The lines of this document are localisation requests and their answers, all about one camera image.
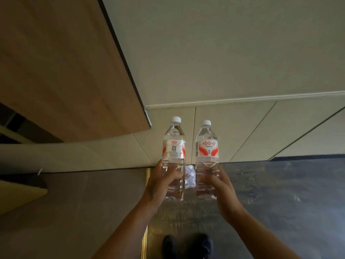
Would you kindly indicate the brass floor threshold strip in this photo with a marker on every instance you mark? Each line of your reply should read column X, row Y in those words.
column 147, row 186

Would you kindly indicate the beige furniture corner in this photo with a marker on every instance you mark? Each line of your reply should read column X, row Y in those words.
column 18, row 195

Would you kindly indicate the person's right thumb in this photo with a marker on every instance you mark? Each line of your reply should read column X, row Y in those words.
column 207, row 179

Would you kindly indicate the clear water bottle white label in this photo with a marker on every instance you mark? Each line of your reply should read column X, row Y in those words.
column 173, row 148

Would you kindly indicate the person's black left shoe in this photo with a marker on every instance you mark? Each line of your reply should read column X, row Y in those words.
column 169, row 247

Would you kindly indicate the crumpled clear plastic wrap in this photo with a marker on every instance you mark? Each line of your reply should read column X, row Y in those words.
column 190, row 178

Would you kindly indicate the brown wooden cabinet panel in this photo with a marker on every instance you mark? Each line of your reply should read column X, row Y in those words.
column 62, row 67

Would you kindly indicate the person's left thumb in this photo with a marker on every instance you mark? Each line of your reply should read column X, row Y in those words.
column 175, row 176

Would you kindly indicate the person's left forearm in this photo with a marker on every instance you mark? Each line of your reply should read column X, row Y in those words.
column 126, row 231

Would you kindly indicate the person's black right shoe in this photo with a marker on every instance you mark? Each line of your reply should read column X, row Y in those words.
column 202, row 245

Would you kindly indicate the small white scrap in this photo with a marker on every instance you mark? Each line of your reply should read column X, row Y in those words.
column 40, row 172

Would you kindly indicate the person's left hand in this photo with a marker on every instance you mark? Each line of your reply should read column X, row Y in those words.
column 156, row 187

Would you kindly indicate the person's black shoe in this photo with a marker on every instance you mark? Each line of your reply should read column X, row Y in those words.
column 202, row 245
column 169, row 247

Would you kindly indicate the person's right forearm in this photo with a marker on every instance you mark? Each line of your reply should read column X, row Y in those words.
column 258, row 234

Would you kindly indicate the clear water bottle red label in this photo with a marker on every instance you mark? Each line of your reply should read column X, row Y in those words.
column 207, row 148

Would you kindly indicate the person's right hand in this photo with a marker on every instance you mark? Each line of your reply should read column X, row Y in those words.
column 225, row 195

